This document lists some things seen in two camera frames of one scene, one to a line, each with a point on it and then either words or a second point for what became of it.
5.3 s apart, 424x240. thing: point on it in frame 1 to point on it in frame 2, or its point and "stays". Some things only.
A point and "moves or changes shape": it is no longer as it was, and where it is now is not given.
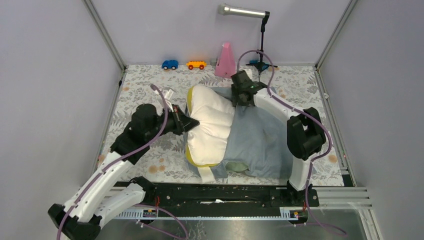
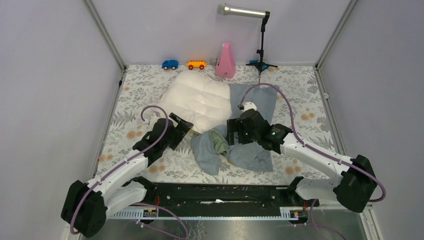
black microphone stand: [261, 66] stays
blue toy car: [170, 64] stays
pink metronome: [225, 66] stays
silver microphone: [224, 9] stays
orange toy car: [200, 64] stays
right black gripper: [236, 98] to [235, 125]
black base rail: [160, 196] stays
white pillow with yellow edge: [209, 144] to [202, 101]
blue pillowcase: [258, 142] moves or changes shape
